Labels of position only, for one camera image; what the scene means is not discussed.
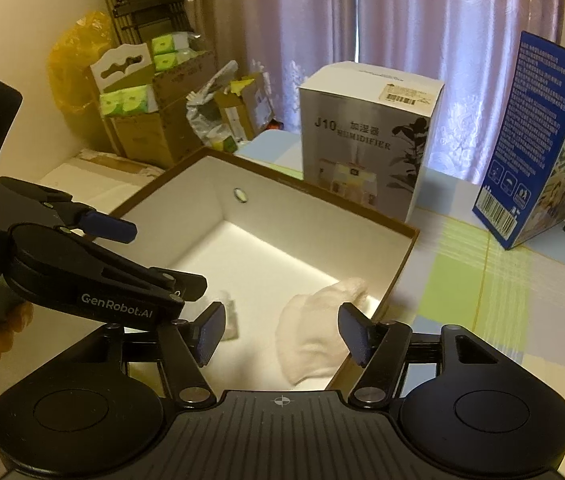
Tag yellow plastic bag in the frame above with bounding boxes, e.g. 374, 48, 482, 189
47, 11, 114, 151

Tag white humidifier box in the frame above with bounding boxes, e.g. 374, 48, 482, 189
299, 61, 444, 222

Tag checkered tablecloth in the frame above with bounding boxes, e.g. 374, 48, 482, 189
237, 129, 565, 480

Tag white cloth pouch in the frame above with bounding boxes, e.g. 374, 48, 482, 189
276, 278, 368, 386

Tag brown cardboard storage box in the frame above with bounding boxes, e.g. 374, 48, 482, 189
110, 148, 419, 391

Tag purple curtain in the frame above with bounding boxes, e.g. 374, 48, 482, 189
185, 0, 563, 183

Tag cardboard boxes with tissues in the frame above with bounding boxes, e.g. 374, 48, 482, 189
90, 32, 274, 169

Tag blue milk carton box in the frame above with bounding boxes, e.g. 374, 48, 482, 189
473, 32, 565, 249

